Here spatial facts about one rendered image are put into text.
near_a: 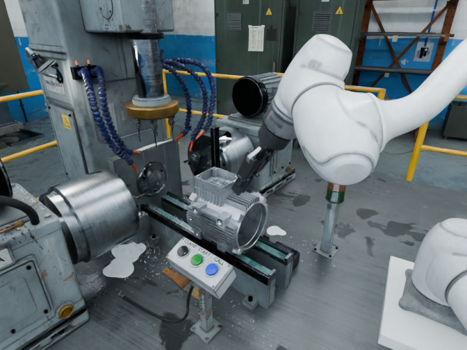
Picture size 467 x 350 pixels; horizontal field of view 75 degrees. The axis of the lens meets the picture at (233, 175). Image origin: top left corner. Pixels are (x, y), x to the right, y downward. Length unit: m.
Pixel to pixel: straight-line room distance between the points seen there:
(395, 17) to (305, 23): 2.08
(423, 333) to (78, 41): 1.34
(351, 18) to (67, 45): 3.30
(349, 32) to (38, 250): 3.70
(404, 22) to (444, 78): 5.26
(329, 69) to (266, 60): 3.75
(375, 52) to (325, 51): 5.33
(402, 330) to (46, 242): 0.95
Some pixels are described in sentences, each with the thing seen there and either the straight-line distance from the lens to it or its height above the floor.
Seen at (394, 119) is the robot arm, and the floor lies 1.45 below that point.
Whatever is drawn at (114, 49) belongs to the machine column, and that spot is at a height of 1.50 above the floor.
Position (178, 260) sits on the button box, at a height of 1.06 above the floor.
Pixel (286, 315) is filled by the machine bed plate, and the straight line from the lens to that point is 1.02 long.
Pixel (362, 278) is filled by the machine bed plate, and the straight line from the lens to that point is 1.19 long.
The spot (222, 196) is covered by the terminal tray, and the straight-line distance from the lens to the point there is 0.92.
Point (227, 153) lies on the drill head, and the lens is 1.25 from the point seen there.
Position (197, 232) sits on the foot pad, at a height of 0.98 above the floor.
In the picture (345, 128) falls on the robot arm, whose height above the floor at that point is 1.45.
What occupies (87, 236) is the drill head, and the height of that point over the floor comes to 1.06.
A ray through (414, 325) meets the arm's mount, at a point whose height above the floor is 0.84.
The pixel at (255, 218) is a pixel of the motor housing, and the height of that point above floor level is 0.99.
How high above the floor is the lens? 1.58
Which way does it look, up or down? 26 degrees down
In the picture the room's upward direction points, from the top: straight up
